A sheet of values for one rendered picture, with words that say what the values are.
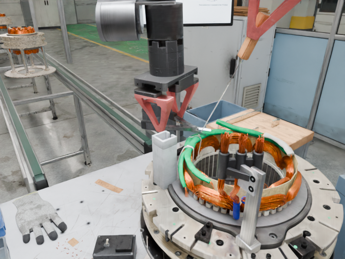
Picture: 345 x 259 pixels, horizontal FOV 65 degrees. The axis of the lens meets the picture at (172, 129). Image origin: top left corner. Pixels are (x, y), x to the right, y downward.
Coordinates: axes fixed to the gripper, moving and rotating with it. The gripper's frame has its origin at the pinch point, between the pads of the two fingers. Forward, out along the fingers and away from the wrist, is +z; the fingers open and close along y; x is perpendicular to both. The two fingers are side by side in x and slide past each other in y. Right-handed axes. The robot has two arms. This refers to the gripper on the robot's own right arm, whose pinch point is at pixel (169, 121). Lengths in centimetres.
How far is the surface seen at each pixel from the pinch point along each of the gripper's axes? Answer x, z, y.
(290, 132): 16.2, 12.3, -29.6
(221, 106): -8.1, 14.8, -41.8
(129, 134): -63, 46, -52
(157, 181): 3.4, 6.3, 8.8
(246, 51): 13.5, -13.8, 0.6
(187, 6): -48, -12, -88
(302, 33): -22, 24, -254
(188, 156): 7.4, 1.9, 5.9
